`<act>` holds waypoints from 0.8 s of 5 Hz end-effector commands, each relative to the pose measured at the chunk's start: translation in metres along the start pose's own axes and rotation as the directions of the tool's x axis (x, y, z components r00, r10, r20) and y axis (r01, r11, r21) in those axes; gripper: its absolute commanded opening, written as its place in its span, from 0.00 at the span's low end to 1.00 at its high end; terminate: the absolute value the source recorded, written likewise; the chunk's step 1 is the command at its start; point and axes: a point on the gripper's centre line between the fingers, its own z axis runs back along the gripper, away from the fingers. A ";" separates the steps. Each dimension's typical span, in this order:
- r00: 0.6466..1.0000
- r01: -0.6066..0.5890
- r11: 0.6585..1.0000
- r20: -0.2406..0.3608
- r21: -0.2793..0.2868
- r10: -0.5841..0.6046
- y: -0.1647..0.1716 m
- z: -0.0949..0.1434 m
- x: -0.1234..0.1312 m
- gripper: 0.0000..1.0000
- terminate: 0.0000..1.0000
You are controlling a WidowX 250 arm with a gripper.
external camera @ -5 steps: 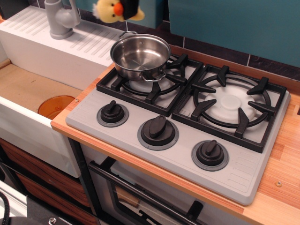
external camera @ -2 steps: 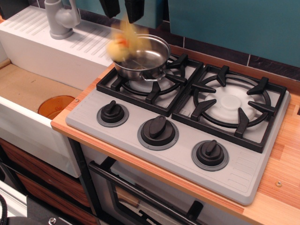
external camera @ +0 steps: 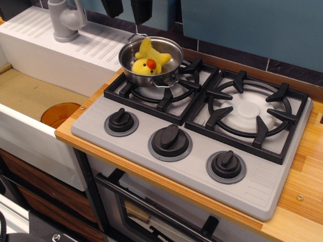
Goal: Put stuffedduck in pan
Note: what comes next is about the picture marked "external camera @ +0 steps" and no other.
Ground black stove knob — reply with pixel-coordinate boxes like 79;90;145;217
206;150;247;185
104;108;139;137
148;124;193;162

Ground stainless steel pan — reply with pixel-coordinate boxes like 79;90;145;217
119;36;184;88

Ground white toy sink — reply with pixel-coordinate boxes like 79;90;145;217
1;7;130;191

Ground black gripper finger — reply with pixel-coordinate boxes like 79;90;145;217
101;0;124;18
131;0;152;25

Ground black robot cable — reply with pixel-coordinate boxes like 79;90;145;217
0;211;7;239

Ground black right burner grate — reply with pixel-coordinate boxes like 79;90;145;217
185;70;312;165

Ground black burner grate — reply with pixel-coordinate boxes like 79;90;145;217
104;58;220;125
185;70;312;165

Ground orange sink drain disc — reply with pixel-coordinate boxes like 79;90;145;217
40;102;81;129

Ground wooden drawer fronts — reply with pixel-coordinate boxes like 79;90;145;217
1;150;107;241

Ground black right stove knob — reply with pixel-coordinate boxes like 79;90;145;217
206;150;247;185

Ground black left burner grate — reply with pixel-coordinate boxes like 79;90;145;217
104;58;220;125

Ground black middle stove knob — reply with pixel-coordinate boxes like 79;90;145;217
148;124;193;162

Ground oven door with handle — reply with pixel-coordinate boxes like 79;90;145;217
94;168;259;241

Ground grey toy faucet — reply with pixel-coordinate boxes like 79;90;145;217
47;0;87;43

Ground grey toy stove top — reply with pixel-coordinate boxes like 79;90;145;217
71;58;313;220

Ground black left stove knob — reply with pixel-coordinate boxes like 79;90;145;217
104;108;139;137

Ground yellow stuffed duck toy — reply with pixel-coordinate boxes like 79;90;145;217
131;37;172;76

